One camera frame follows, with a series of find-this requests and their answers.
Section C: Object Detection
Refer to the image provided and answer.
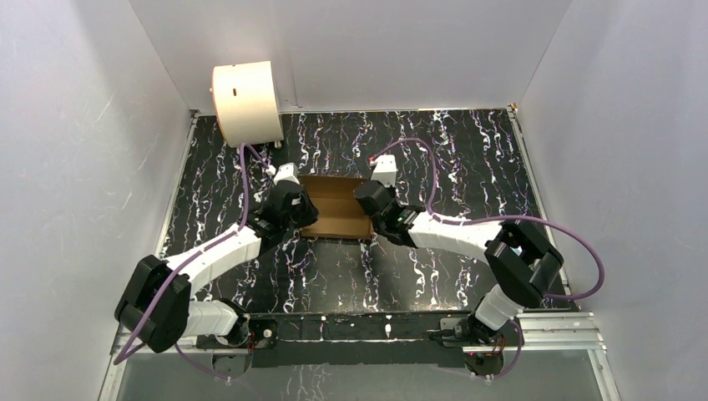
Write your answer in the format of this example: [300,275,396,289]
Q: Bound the brown cardboard box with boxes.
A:
[298,175,373,240]

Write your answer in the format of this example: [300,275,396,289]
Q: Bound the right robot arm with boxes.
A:
[353,180,564,346]

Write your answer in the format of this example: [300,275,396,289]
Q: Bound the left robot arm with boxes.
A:
[114,179,318,353]

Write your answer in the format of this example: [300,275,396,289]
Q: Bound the cream cylindrical wooden box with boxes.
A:
[210,61,284,148]

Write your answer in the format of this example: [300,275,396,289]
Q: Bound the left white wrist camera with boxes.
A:
[265,162,300,185]

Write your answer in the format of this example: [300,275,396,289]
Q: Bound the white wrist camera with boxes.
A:
[265,162,300,185]
[369,154,397,188]

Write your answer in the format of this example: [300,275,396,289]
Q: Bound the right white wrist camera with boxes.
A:
[369,154,397,188]

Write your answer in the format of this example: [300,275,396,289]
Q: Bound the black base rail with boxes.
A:
[197,311,521,370]

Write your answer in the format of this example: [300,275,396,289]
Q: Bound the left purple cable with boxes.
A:
[113,142,278,383]

